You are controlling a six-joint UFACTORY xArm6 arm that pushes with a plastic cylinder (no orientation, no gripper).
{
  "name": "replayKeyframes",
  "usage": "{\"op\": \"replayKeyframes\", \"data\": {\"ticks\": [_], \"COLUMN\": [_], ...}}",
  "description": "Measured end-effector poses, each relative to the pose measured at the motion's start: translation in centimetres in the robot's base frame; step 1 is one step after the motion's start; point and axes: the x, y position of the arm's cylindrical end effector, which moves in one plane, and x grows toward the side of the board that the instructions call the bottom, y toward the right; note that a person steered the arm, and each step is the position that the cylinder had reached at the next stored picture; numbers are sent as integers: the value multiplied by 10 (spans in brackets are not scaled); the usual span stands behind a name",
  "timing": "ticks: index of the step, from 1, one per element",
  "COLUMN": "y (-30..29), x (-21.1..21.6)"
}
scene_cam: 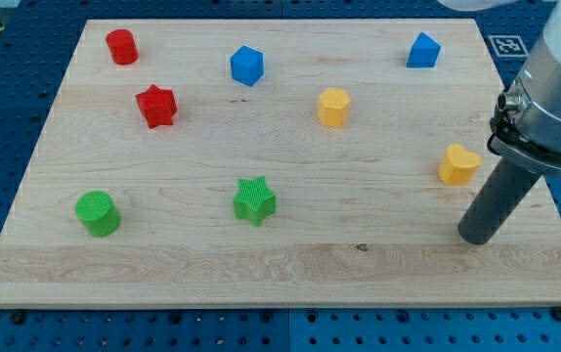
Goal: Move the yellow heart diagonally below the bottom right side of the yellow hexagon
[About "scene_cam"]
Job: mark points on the yellow hexagon block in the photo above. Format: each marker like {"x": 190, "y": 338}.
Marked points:
{"x": 333, "y": 107}

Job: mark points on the yellow heart block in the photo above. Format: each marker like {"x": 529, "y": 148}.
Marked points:
{"x": 458, "y": 165}

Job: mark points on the blue cube block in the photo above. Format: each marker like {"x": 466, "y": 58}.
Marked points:
{"x": 247, "y": 65}

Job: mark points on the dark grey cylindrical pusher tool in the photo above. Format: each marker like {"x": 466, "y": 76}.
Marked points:
{"x": 500, "y": 195}

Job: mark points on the green cylinder block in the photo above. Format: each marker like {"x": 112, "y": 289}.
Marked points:
{"x": 98, "y": 214}

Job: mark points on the blue triangular block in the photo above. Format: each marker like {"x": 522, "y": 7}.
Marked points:
{"x": 424, "y": 52}

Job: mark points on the black white fiducial marker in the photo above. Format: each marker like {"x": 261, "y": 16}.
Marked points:
{"x": 508, "y": 46}

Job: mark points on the light wooden board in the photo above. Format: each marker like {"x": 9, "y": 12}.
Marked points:
{"x": 362, "y": 217}

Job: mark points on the red star block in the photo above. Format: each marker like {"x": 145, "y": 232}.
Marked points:
{"x": 157, "y": 106}

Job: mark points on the red cylinder block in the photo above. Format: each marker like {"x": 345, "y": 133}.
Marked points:
{"x": 122, "y": 47}

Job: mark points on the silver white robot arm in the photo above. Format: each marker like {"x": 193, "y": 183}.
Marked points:
{"x": 526, "y": 128}

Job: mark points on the green star block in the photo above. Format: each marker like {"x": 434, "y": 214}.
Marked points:
{"x": 254, "y": 200}

